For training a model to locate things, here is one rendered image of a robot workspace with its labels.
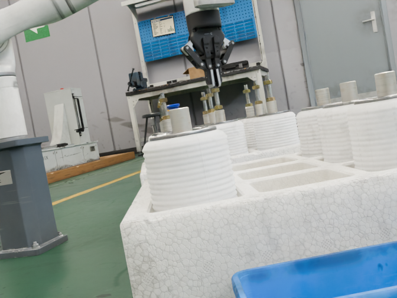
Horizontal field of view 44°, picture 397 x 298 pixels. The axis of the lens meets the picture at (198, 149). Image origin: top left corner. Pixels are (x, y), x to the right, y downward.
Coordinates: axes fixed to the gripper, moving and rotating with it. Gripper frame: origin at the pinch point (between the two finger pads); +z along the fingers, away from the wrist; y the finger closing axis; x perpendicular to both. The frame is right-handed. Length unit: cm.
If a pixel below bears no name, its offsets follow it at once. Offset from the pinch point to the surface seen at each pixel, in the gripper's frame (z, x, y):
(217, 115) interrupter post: 8.1, 0.6, 0.9
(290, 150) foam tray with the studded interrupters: 18.0, 11.4, -8.8
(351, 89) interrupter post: 8.1, 44.6, 3.5
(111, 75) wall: -71, -546, -140
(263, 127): 12.5, 6.0, -6.9
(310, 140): 14.7, 33.7, 3.0
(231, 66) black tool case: -45, -383, -231
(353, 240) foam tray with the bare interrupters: 23, 58, 19
